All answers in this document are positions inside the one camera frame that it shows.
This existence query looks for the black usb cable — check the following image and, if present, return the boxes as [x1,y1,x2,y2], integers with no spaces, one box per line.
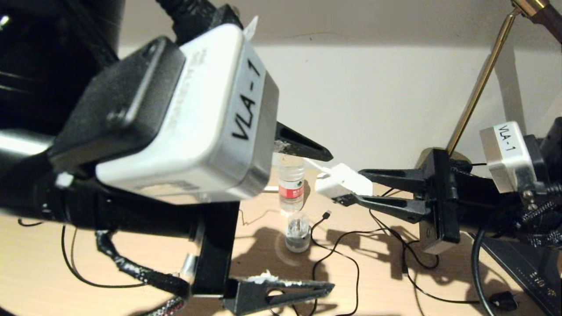
[268,210,440,316]

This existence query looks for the black lamp power cord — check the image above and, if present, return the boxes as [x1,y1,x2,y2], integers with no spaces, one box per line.
[369,189,519,311]

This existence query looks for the white power adapter plug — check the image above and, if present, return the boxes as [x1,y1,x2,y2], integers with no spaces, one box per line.
[49,23,280,205]

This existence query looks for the black ethernet cable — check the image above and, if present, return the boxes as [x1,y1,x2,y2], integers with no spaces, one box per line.
[18,219,146,289]

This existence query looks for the white adapter cable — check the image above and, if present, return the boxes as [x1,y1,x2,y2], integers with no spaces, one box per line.
[239,157,331,226]

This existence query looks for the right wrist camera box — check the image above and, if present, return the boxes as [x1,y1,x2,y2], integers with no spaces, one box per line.
[479,122,540,194]

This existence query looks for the small white dome humidifier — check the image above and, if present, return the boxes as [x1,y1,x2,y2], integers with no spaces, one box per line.
[285,212,312,254]

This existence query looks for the brass desk lamp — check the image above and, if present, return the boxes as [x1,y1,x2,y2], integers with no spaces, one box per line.
[415,0,562,176]

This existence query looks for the clear water bottle red cap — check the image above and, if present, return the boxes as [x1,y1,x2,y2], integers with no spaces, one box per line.
[278,154,306,214]

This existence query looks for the white power adapter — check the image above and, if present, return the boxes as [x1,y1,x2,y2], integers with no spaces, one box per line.
[314,163,374,199]

